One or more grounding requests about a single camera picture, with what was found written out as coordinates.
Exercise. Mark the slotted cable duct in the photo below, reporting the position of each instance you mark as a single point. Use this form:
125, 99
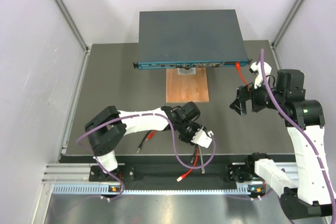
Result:
254, 189

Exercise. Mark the wooden board stand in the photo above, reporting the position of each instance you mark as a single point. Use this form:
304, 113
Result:
186, 85

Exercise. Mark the teal network switch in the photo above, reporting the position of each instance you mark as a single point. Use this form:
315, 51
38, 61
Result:
184, 39

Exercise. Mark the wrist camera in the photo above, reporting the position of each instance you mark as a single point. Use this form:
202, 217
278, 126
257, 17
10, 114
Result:
203, 137
255, 68

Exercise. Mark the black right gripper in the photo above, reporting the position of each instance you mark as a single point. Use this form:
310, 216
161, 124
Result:
244, 93

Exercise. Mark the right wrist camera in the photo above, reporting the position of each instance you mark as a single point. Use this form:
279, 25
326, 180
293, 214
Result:
255, 68

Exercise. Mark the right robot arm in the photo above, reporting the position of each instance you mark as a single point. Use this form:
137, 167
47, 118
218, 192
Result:
311, 195

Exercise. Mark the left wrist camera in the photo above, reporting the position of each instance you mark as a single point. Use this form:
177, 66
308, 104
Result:
203, 137

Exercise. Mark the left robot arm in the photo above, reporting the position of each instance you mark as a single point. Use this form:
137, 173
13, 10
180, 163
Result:
106, 129

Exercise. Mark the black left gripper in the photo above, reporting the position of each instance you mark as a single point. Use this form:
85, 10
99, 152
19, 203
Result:
187, 139

